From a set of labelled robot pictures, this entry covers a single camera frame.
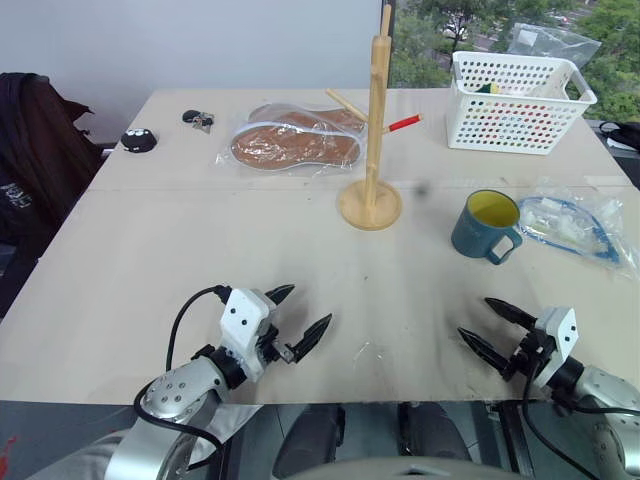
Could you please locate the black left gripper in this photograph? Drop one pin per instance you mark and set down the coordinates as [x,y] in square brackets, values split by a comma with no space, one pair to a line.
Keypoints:
[269,340]

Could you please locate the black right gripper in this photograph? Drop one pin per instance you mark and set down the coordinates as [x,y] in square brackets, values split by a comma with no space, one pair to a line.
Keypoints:
[532,352]

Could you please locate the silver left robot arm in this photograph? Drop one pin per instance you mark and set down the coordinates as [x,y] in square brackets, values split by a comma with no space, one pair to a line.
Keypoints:
[175,390]

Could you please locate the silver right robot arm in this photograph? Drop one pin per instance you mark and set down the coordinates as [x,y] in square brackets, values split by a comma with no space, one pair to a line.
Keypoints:
[600,395]

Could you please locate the blue mug yellow inside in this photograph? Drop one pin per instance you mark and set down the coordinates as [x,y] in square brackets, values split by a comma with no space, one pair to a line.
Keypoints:
[475,235]

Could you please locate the wooden mug tree stand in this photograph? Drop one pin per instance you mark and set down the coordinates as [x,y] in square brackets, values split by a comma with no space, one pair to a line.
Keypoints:
[374,150]

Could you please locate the blue zip plastic bag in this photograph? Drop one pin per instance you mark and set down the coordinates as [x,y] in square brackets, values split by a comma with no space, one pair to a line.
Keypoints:
[575,225]

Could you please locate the brown shoe insole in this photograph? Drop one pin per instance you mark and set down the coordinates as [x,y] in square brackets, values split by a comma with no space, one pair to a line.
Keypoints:
[310,117]
[295,147]

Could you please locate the clear insole packaging bag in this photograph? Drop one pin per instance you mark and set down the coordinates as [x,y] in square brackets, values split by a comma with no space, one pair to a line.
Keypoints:
[300,145]

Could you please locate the grey robot torso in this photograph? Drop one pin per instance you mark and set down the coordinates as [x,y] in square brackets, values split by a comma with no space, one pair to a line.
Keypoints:
[400,471]

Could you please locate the white perforated plastic basket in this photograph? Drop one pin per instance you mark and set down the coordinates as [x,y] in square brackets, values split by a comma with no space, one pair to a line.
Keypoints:
[510,130]

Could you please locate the black key bunch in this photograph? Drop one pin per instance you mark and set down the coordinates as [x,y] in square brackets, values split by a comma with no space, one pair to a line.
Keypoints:
[196,119]

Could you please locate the black bag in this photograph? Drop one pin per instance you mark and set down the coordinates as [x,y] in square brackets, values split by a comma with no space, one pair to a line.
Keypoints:
[622,134]

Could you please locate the black round googly-eyed object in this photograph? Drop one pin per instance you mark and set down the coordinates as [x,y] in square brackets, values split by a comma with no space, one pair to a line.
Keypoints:
[138,140]

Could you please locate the yellow green sponge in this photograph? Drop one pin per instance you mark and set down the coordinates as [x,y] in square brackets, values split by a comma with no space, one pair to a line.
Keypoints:
[491,89]

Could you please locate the clear plastic bag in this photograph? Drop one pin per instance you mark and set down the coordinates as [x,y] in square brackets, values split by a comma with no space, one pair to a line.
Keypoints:
[555,42]

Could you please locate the dark jacket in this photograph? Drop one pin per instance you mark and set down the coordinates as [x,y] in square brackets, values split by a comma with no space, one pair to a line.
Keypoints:
[35,150]

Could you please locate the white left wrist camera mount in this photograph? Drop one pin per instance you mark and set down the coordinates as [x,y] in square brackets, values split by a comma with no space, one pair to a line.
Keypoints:
[242,315]

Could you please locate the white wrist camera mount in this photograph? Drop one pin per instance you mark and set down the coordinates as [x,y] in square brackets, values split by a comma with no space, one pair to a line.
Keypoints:
[560,335]
[242,315]

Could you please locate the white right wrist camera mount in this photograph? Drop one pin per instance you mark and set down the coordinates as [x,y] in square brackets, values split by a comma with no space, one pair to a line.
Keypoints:
[560,335]

